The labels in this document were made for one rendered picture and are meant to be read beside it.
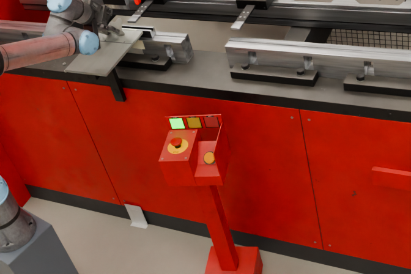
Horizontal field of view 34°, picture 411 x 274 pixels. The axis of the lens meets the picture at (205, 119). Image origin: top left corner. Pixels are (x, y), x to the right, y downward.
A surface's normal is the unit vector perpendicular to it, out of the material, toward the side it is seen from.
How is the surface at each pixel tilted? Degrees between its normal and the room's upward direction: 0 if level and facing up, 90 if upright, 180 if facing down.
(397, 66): 90
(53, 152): 90
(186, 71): 0
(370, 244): 90
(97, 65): 0
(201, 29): 0
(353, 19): 90
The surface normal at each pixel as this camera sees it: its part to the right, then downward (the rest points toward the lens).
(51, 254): 0.76, 0.27
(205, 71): -0.22, -0.75
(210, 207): -0.19, 0.66
